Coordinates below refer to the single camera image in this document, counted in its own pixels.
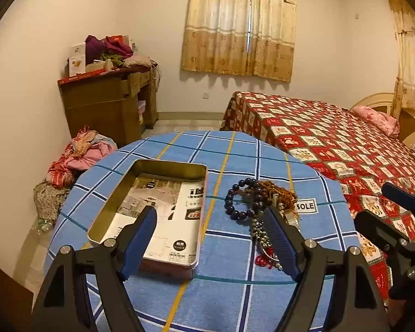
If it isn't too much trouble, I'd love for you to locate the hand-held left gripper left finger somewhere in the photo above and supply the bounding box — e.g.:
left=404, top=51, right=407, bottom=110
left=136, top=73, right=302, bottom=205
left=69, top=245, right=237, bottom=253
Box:
left=31, top=206, right=159, bottom=332

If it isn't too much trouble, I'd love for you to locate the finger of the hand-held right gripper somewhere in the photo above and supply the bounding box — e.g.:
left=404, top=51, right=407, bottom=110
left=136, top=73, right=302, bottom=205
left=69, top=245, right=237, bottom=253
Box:
left=353, top=209, right=410, bottom=254
left=381, top=181, right=415, bottom=222

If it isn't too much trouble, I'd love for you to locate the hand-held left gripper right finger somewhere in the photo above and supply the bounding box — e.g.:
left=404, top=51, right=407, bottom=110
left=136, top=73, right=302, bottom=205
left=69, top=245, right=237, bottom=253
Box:
left=263, top=206, right=391, bottom=332

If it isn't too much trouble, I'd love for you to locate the silver ball bead chain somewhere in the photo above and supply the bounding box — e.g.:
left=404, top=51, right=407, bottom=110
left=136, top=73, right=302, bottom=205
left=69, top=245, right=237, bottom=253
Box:
left=251, top=219, right=284, bottom=272

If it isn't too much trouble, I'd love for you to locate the silver metal watch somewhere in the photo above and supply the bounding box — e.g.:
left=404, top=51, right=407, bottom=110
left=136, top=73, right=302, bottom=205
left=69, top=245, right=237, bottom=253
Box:
left=280, top=207, right=302, bottom=233

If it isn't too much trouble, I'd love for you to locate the brown wooden bead necklace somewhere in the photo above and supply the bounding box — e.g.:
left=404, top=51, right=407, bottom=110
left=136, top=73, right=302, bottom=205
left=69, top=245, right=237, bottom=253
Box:
left=244, top=180, right=298, bottom=215

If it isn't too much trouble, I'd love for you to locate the dark purple bead bracelet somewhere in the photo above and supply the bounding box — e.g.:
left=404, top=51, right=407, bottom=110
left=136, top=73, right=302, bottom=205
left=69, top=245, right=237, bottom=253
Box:
left=224, top=178, right=263, bottom=219

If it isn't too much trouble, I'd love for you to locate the rectangular metal tin box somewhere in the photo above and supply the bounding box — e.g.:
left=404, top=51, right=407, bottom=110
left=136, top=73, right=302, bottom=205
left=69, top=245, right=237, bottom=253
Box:
left=87, top=160, right=208, bottom=280

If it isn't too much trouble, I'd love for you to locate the printed paper sheet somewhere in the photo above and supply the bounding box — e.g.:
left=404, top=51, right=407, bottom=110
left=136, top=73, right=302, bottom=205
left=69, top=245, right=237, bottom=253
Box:
left=102, top=173, right=206, bottom=260

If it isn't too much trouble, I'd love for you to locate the pink pillow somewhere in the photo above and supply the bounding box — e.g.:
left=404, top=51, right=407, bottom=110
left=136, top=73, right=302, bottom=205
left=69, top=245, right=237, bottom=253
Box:
left=352, top=105, right=400, bottom=138

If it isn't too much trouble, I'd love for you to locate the blue plaid tablecloth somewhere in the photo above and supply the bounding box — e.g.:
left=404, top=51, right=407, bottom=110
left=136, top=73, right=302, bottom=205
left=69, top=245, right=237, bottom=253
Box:
left=43, top=129, right=390, bottom=332

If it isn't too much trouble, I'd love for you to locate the bed with red printed bedspread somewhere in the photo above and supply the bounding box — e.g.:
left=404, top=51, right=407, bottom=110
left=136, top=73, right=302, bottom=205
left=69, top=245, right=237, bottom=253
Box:
left=221, top=91, right=415, bottom=284

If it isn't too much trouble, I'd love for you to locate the pile of clothes on floor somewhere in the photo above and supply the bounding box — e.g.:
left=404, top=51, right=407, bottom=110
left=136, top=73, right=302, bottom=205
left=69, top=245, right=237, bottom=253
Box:
left=33, top=126, right=118, bottom=222

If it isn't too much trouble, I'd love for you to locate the beige patterned window curtain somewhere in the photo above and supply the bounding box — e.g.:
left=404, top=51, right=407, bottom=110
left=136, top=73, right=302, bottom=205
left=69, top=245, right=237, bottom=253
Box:
left=181, top=0, right=298, bottom=83
left=387, top=0, right=415, bottom=120

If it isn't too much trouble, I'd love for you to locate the brown wooden desk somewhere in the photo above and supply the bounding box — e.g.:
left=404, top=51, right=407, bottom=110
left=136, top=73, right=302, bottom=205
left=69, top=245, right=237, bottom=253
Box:
left=58, top=66, right=160, bottom=147

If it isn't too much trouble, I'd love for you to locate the wooden door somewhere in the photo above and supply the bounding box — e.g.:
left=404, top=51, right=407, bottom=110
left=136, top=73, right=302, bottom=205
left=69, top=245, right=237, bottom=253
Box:
left=0, top=259, right=34, bottom=332

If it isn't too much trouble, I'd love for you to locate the long flat red box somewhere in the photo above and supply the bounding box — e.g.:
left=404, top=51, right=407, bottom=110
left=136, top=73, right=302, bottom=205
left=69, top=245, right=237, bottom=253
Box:
left=58, top=68, right=106, bottom=85

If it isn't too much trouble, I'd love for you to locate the pile of clothes on desk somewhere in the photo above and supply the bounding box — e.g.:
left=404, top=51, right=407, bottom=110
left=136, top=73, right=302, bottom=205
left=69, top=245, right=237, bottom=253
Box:
left=102, top=35, right=153, bottom=68

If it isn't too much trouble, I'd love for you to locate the white cardboard box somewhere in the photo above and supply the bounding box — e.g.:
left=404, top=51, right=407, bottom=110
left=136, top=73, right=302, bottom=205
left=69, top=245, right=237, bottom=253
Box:
left=68, top=42, right=87, bottom=77

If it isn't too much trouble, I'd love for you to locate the purple quilted cloth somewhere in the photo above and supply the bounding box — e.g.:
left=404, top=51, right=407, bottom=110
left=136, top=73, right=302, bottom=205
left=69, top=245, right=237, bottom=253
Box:
left=86, top=35, right=106, bottom=64

